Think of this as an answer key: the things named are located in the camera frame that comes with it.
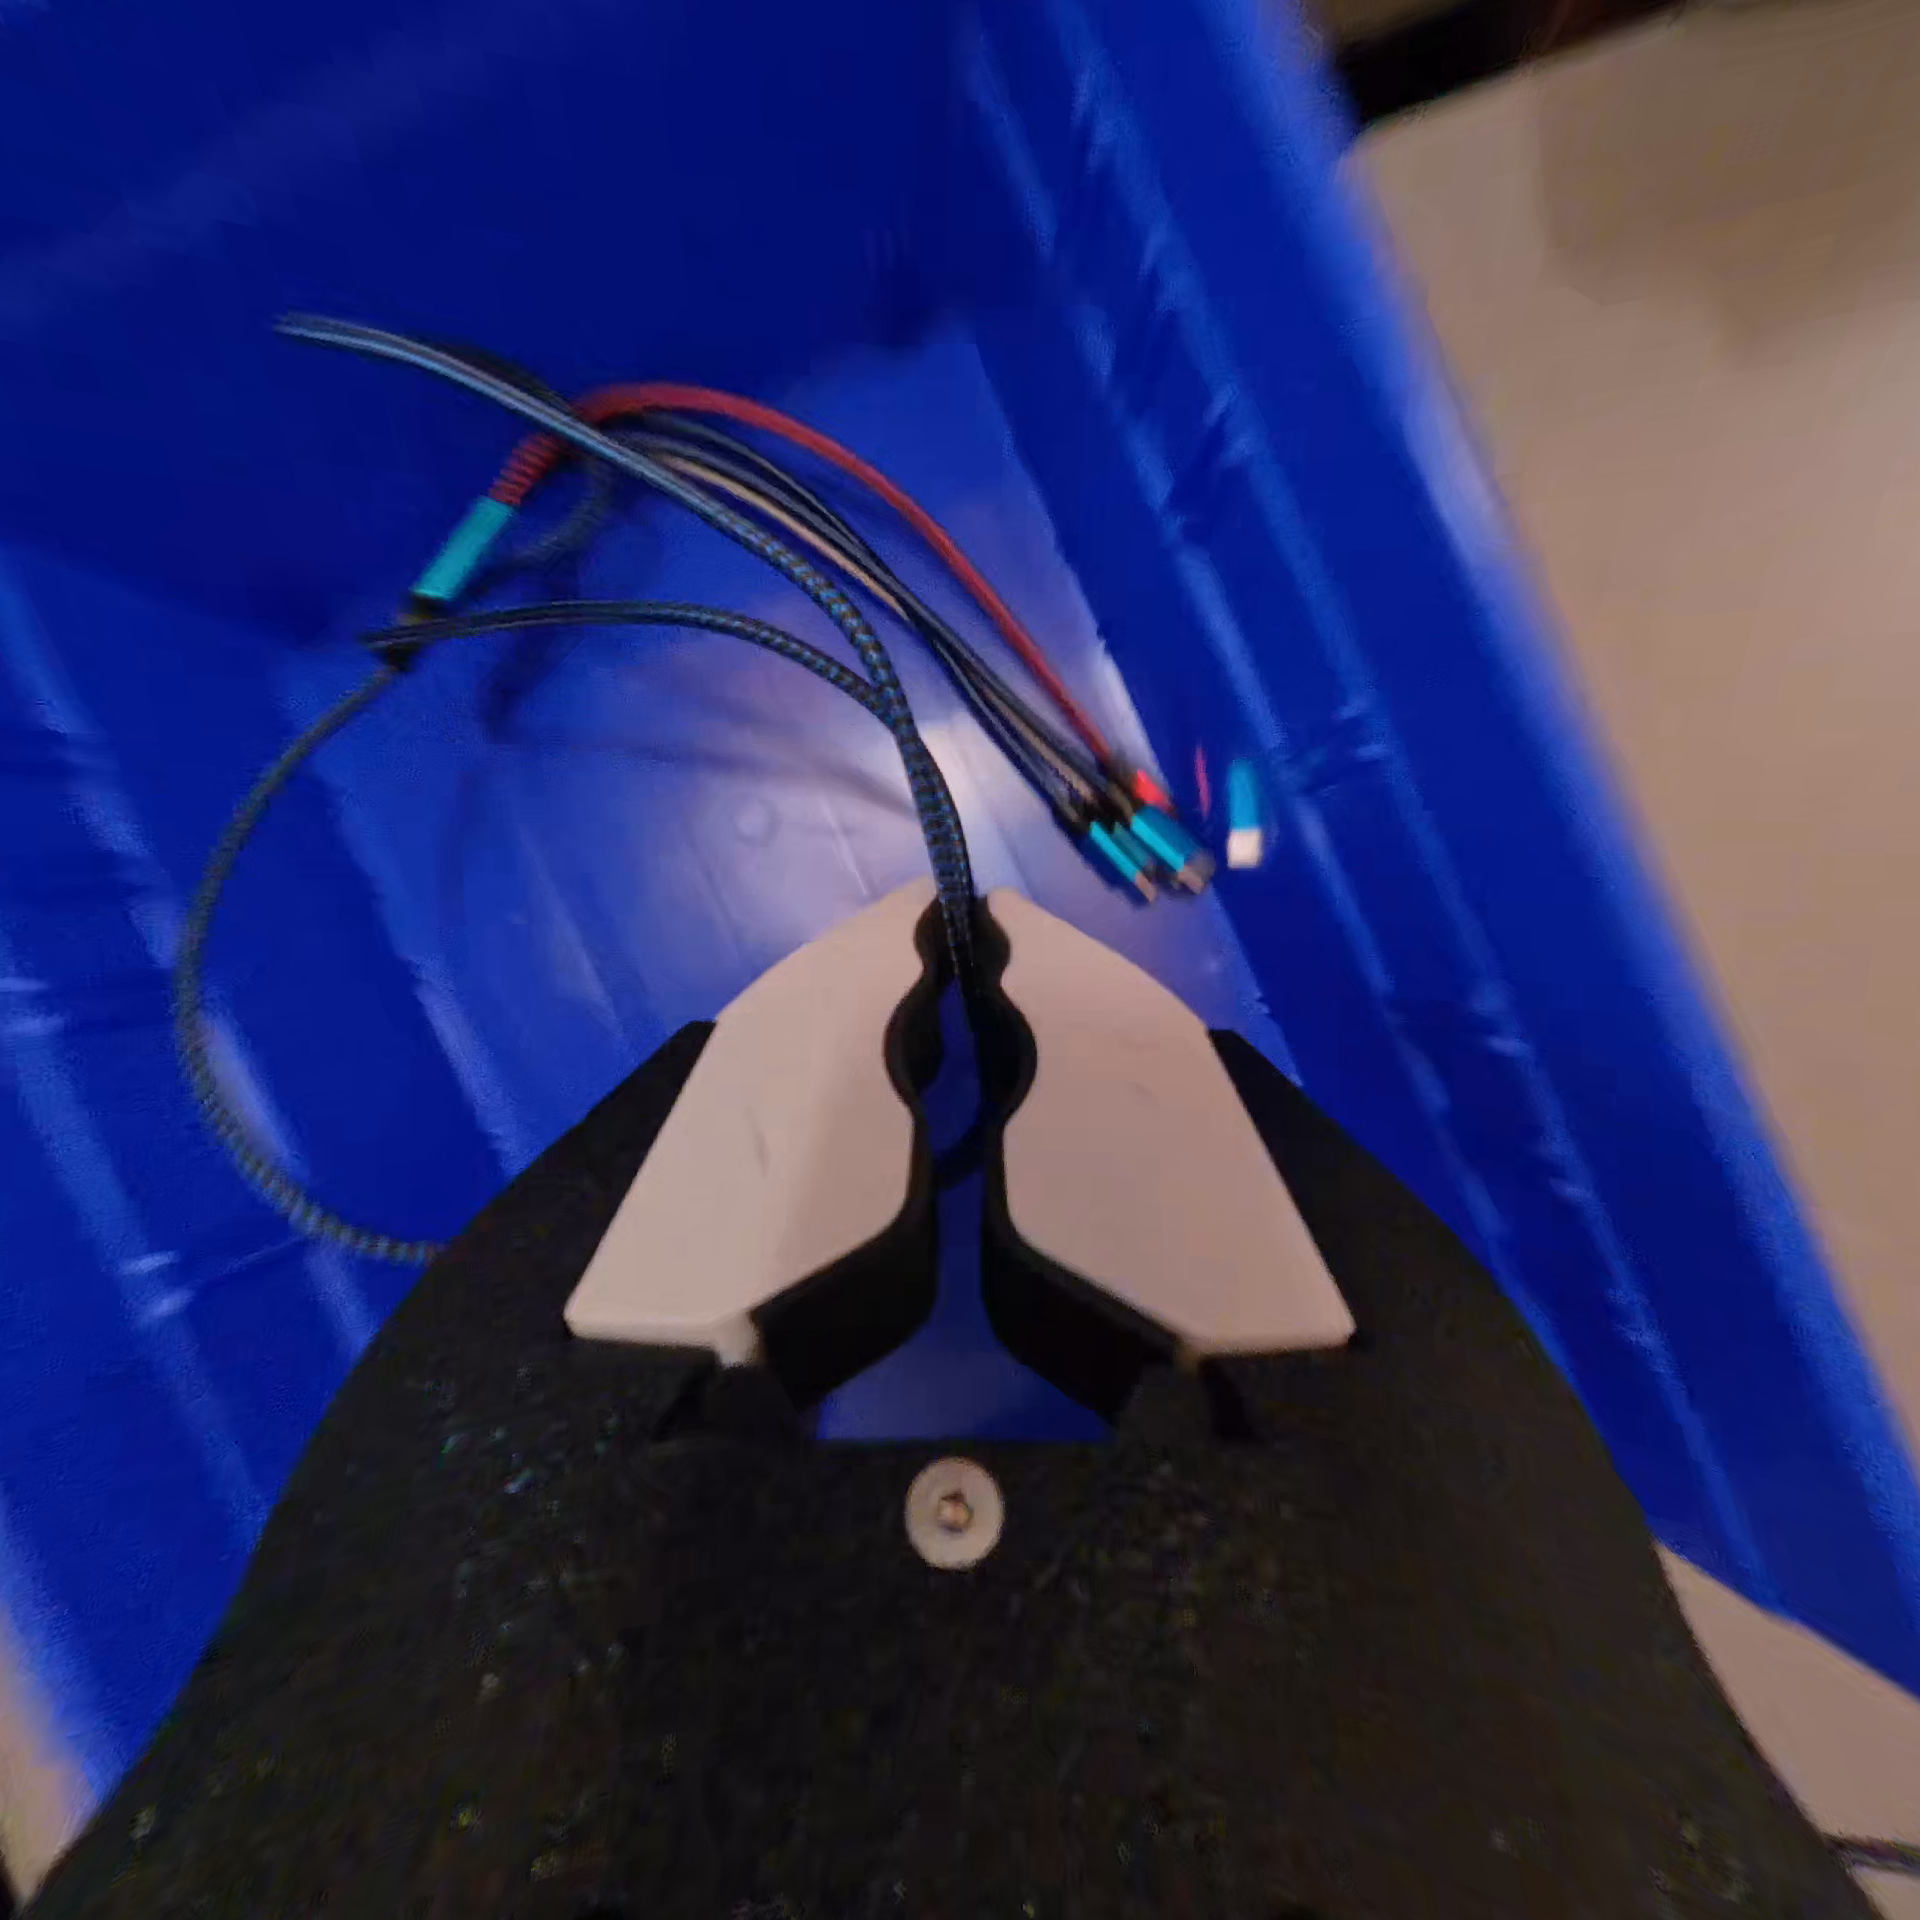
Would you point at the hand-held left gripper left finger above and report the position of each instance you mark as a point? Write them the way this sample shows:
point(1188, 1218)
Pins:
point(763, 1155)

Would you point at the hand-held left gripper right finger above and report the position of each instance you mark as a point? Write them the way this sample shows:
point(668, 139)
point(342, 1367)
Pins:
point(1154, 1171)

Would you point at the blue plastic bin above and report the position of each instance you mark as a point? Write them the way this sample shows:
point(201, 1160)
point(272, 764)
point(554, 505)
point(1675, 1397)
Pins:
point(524, 900)

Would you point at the grey desk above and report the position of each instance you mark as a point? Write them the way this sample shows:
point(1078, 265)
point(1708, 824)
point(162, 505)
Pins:
point(1724, 600)

